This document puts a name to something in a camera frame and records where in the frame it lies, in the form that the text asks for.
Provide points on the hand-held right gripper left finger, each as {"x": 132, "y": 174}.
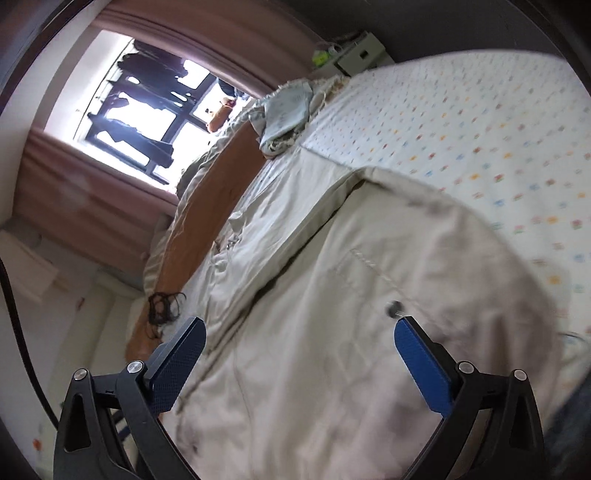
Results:
{"x": 178, "y": 364}

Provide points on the light blue printed cloth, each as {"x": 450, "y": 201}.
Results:
{"x": 286, "y": 115}

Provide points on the dark cloth bundle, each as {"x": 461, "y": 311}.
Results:
{"x": 227, "y": 88}

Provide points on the green small item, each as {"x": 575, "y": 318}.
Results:
{"x": 320, "y": 56}

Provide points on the long dark hanging garment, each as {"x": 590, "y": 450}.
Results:
{"x": 134, "y": 138}

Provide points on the orange plush toy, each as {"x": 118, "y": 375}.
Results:
{"x": 219, "y": 117}

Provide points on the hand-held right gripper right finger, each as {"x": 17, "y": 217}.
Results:
{"x": 422, "y": 369}

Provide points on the white nightstand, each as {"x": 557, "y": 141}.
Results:
{"x": 364, "y": 53}

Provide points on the beige jacket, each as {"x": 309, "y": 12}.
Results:
{"x": 323, "y": 323}

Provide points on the bed with dotted sheet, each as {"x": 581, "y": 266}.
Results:
{"x": 461, "y": 138}

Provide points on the orange blanket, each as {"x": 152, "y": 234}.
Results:
{"x": 203, "y": 221}

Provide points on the pink curtain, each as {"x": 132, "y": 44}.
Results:
{"x": 69, "y": 194}

